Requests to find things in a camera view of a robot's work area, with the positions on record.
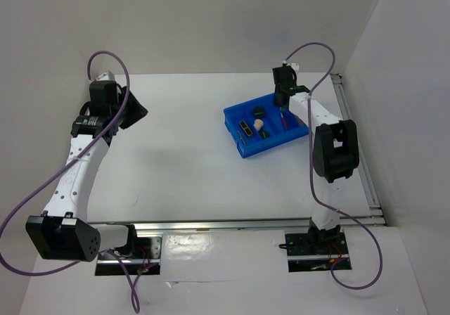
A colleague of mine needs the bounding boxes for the red lip gloss tube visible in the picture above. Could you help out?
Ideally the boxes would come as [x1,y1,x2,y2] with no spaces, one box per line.
[279,111,289,131]

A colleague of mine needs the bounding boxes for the beige makeup sponge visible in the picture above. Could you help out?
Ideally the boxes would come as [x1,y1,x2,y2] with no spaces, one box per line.
[253,119,264,131]

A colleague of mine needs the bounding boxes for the clear eyeshadow palette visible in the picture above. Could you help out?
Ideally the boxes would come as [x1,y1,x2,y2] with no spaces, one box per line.
[295,116,307,126]

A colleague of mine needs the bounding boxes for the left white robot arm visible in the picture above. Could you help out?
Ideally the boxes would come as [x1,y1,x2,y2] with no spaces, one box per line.
[25,71,148,262]

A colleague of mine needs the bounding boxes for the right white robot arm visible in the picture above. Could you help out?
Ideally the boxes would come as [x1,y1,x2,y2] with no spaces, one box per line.
[273,61,359,253]

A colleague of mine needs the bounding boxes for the blue plastic divided bin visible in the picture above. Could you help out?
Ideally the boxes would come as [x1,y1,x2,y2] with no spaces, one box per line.
[224,94,308,158]

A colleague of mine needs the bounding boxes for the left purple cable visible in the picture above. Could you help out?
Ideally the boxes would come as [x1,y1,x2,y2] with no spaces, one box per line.
[0,50,141,314]

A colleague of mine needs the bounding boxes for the purple cable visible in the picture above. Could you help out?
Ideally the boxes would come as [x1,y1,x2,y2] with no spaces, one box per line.
[0,50,141,314]
[283,41,383,290]

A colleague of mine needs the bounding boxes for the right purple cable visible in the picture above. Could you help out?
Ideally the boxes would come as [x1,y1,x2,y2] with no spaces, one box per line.
[283,41,383,290]

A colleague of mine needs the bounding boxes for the aluminium front rail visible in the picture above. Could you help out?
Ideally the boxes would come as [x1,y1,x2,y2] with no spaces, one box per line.
[91,218,309,235]

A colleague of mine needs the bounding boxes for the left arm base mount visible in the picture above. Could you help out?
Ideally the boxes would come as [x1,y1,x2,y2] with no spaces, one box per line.
[94,234,162,277]

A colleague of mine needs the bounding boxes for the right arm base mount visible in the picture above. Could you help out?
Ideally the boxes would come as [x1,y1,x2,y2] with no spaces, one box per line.
[278,231,352,273]

